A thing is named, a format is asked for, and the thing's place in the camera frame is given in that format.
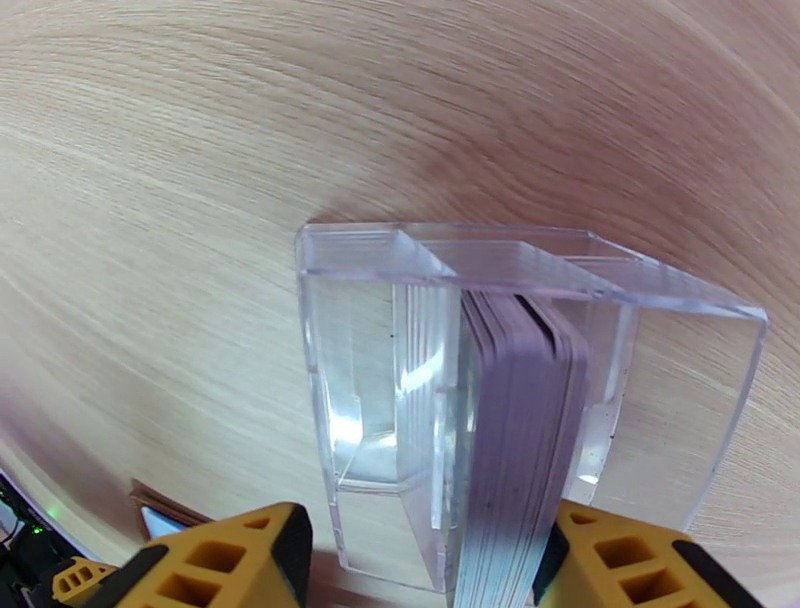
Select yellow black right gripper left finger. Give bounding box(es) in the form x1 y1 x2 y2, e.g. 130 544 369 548
84 501 314 608

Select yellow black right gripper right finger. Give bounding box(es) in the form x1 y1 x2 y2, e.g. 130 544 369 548
531 499 767 608

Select brown leather card holder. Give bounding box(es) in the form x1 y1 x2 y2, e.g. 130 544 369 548
129 477 214 542

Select clear acrylic card box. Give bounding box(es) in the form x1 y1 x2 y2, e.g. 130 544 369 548
294 221 770 595

